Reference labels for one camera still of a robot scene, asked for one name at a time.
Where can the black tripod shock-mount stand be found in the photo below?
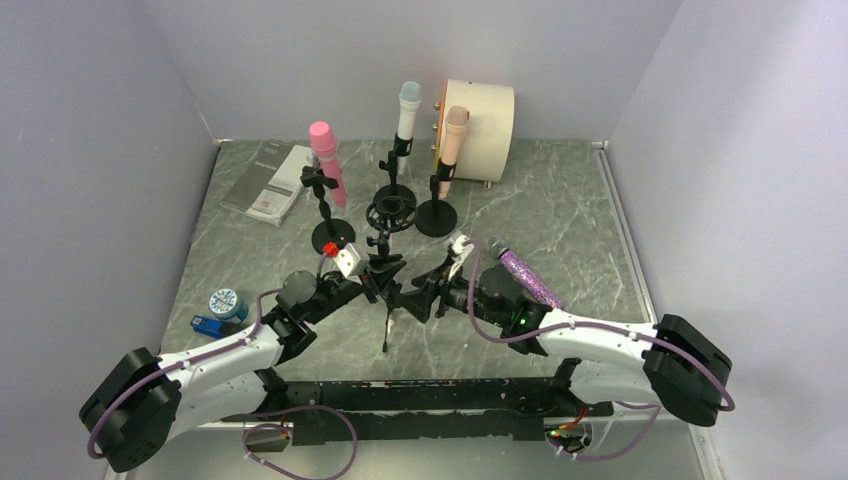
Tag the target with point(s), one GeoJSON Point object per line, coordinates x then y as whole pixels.
{"type": "Point", "coordinates": [388, 215]}

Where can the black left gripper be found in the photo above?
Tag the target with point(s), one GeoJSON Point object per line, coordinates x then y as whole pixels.
{"type": "Point", "coordinates": [367, 283]}

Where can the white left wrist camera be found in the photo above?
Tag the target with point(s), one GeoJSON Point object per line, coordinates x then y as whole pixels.
{"type": "Point", "coordinates": [346, 258]}

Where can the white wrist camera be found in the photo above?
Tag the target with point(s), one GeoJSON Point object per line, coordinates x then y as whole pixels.
{"type": "Point", "coordinates": [459, 247]}
{"type": "Point", "coordinates": [346, 258]}

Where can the peach microphone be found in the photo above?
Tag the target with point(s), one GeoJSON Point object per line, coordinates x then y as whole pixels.
{"type": "Point", "coordinates": [454, 128]}

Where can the purple glitter microphone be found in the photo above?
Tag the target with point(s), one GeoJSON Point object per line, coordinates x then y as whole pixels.
{"type": "Point", "coordinates": [523, 273]}

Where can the white microphone silver grille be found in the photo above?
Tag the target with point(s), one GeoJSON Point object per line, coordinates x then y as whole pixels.
{"type": "Point", "coordinates": [410, 98]}

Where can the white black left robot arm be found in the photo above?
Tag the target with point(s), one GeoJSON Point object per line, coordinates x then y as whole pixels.
{"type": "Point", "coordinates": [147, 400]}

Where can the cream cylindrical speaker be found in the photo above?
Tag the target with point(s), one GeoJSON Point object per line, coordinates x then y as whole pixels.
{"type": "Point", "coordinates": [483, 152]}

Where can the black round-base mic stand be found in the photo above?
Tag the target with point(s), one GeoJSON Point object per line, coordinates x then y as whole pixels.
{"type": "Point", "coordinates": [396, 179]}
{"type": "Point", "coordinates": [435, 217]}
{"type": "Point", "coordinates": [329, 230]}

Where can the round blue white sticker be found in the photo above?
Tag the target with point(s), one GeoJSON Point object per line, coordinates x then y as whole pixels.
{"type": "Point", "coordinates": [228, 306]}

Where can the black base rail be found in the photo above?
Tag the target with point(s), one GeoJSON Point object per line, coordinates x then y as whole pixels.
{"type": "Point", "coordinates": [522, 409]}

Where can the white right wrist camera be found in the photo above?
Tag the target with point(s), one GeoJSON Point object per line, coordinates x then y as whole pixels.
{"type": "Point", "coordinates": [459, 247]}

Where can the blue box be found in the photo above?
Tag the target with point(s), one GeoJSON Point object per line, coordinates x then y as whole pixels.
{"type": "Point", "coordinates": [211, 327]}

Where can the grey white booklet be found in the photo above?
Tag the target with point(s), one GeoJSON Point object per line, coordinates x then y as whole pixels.
{"type": "Point", "coordinates": [270, 186]}

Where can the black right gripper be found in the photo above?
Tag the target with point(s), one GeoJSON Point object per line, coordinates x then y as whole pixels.
{"type": "Point", "coordinates": [438, 291]}

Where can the pink microphone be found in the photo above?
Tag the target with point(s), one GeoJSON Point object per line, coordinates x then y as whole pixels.
{"type": "Point", "coordinates": [324, 145]}

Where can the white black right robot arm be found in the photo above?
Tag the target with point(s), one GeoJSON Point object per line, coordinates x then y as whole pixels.
{"type": "Point", "coordinates": [670, 364]}

